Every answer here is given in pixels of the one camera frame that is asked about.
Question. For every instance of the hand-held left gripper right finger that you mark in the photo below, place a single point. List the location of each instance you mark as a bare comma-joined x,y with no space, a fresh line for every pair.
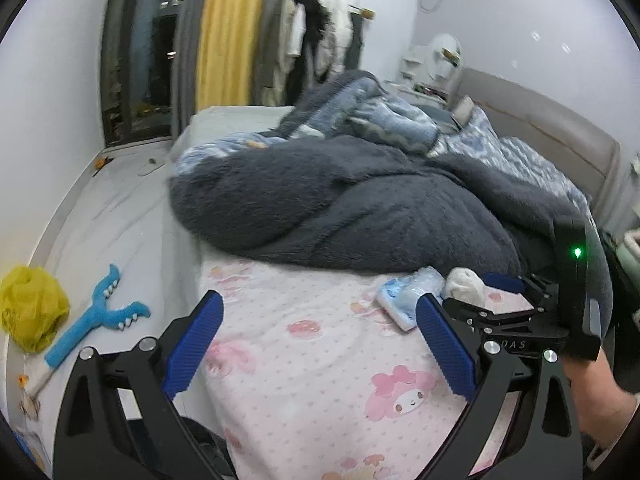
445,350

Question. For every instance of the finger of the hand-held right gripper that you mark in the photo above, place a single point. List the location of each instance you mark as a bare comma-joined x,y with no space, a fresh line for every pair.
520,332
502,282

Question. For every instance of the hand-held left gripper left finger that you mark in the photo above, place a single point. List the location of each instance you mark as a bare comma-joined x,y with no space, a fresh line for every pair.
192,350

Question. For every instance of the white tissue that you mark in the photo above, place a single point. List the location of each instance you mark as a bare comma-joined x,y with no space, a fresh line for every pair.
465,282

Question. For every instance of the dark teal trash bin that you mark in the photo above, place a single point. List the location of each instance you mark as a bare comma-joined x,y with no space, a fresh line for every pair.
205,442

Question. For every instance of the person's right forearm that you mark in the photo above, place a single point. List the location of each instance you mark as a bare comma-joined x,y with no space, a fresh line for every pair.
600,400

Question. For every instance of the blue tissue packet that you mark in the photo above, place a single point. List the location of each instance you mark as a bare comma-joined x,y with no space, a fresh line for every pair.
395,302

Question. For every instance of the blue forked toy stick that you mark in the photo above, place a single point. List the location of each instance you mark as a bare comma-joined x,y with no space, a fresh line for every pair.
95,317

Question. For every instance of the pink printed bed sheet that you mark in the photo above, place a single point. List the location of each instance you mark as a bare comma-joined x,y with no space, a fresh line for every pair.
310,360

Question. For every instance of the blue patterned duvet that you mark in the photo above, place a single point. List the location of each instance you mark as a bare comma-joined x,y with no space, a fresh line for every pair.
500,155

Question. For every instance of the yellow plastic bag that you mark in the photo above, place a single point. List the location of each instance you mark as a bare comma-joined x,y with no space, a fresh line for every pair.
32,305

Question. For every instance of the grey padded headboard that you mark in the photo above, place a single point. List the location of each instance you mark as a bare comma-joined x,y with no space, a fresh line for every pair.
545,115

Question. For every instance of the beige pillow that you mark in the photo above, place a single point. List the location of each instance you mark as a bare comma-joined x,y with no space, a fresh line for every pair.
464,108

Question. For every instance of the white slipper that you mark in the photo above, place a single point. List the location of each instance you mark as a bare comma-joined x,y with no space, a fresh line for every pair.
150,167

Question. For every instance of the blue snack packet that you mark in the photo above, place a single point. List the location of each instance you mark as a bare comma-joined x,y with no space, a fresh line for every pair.
27,447

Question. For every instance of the dark grey fleece blanket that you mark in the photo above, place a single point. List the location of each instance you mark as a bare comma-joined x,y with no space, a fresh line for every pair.
325,200

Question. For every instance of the small orange tool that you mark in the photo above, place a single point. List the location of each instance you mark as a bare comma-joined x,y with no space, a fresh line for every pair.
102,165

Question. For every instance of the blue grey fleece blanket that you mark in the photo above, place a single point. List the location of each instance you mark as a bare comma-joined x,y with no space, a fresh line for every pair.
380,115

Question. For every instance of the white vanity table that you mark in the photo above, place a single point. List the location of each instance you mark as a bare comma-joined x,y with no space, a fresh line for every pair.
417,92

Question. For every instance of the round white mirror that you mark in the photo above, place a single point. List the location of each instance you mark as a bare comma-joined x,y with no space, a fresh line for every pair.
442,57

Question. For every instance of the white mattress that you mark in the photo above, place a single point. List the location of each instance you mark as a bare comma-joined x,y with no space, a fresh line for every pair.
225,117

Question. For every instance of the white corner shelf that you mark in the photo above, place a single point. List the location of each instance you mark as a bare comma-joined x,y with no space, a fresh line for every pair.
415,62

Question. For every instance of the dark grey hanging trousers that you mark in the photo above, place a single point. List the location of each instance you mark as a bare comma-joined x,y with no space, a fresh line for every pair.
354,40

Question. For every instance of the glass balcony door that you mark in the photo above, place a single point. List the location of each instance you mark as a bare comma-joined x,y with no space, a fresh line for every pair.
145,60

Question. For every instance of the grey curtain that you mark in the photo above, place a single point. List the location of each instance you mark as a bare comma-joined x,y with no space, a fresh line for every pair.
192,50

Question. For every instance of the white hanging jacket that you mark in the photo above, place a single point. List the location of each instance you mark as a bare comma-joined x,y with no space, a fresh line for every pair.
335,30

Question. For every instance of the yellow curtain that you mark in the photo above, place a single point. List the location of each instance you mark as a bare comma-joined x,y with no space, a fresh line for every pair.
232,35

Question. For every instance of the beige hanging coat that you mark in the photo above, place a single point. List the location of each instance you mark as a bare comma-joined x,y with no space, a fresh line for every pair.
287,40

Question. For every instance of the clothes rail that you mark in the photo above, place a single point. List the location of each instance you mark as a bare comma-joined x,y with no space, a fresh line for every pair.
367,11

